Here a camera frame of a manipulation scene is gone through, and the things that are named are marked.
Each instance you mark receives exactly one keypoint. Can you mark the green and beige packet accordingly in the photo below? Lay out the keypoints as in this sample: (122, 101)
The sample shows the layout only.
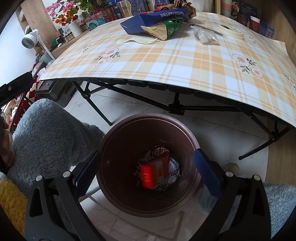
(164, 31)

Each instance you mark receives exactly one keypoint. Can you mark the gold and blue gift box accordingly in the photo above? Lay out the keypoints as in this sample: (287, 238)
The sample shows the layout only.
(122, 8)
(138, 5)

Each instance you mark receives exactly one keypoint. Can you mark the brown waste bin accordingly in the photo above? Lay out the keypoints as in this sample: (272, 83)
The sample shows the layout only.
(122, 143)

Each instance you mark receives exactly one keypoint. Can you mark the row of small bottles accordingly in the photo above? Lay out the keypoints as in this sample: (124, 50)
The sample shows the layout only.
(68, 36)

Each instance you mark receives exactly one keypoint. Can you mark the brown paper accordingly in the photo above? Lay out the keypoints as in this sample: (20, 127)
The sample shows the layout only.
(185, 7)

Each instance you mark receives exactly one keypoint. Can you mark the pink blossom bouquet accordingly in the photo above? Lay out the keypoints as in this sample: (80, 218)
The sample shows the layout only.
(55, 7)

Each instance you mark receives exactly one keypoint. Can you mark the dark blue picture box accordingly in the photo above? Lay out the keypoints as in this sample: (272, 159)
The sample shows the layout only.
(245, 11)

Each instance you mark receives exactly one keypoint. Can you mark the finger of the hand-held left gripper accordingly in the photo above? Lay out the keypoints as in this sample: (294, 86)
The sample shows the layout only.
(16, 89)

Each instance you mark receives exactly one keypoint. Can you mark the person's left hand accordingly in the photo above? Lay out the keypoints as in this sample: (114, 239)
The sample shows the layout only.
(5, 143)

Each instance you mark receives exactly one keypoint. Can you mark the wooden side shelf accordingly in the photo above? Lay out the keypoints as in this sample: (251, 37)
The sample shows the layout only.
(34, 14)

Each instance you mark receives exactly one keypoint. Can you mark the blue cardboard box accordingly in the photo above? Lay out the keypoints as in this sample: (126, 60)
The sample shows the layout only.
(134, 23)

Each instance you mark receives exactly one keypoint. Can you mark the person's right leg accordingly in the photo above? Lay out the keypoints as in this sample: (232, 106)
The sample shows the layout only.
(279, 201)

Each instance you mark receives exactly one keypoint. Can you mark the small blue box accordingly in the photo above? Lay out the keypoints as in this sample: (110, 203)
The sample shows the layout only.
(266, 29)

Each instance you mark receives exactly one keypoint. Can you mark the white desk fan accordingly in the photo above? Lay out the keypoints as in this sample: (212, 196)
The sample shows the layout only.
(29, 40)

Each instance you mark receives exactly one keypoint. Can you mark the red paper cup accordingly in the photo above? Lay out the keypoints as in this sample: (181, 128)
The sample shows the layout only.
(254, 23)

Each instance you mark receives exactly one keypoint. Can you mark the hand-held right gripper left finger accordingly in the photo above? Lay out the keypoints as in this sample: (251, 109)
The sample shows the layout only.
(86, 171)

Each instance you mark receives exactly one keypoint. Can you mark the black crate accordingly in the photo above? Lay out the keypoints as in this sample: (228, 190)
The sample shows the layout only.
(53, 92)

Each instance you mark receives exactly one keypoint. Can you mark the stack of pastel cups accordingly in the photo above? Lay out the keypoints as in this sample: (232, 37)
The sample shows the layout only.
(226, 8)

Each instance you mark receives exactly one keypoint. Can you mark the dark thin stick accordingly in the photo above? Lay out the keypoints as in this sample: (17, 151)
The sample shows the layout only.
(214, 32)

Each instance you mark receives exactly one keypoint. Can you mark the red checked blanket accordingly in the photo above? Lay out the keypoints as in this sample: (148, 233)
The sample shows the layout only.
(26, 98)

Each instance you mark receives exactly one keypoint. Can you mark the tall white vase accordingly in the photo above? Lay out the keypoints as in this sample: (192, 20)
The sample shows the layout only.
(75, 29)

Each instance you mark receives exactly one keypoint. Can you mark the plaid folding table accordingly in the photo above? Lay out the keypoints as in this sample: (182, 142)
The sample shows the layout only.
(161, 64)

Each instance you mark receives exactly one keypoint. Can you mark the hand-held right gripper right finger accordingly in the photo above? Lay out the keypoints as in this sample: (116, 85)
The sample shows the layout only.
(205, 171)

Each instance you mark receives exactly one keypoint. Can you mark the grey fluffy stool cushion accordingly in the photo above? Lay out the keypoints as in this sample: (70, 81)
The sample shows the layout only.
(50, 134)

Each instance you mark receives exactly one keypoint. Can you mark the clear plastic bag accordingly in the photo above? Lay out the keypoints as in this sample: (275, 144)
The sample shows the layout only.
(205, 37)

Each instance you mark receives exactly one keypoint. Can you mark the cream plastic spoon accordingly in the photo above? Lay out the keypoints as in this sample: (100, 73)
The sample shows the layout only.
(134, 41)

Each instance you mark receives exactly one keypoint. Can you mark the orange flower bunch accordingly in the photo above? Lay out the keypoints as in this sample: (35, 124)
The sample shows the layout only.
(62, 19)

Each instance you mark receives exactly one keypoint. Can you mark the black folding table frame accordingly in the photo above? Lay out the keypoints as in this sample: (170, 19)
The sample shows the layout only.
(178, 107)

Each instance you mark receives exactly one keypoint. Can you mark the yellow fleece cloth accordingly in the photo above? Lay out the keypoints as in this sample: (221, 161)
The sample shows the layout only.
(11, 204)

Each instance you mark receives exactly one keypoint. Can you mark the striped woven basket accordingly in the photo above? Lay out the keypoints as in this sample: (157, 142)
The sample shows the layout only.
(101, 14)

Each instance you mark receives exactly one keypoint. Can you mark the red snack wrapper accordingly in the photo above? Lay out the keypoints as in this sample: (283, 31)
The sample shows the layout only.
(172, 171)

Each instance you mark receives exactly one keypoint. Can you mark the wooden sideboard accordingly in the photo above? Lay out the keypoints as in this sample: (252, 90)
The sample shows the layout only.
(56, 52)

